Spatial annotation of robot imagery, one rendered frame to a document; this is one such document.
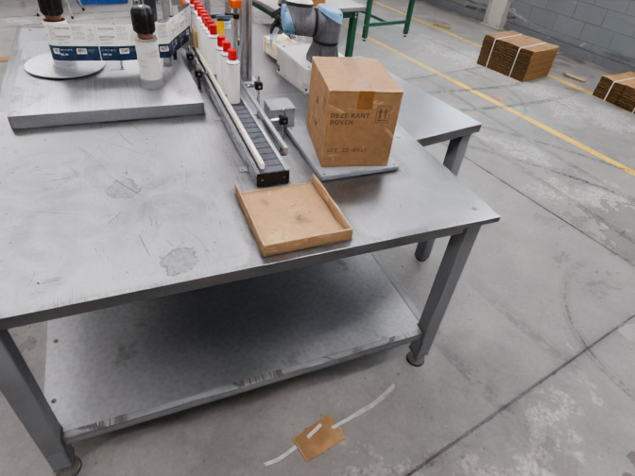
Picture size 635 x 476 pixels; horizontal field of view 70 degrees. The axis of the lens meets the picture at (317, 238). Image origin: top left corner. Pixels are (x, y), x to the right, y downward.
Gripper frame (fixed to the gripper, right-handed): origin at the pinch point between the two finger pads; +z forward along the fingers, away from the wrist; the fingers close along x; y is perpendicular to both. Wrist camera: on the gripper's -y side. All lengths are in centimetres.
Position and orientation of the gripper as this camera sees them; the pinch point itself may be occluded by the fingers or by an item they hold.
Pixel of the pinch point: (281, 43)
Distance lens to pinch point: 256.1
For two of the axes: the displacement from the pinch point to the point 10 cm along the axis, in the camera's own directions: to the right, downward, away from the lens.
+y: 5.3, 6.0, -6.0
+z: -1.1, 7.5, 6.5
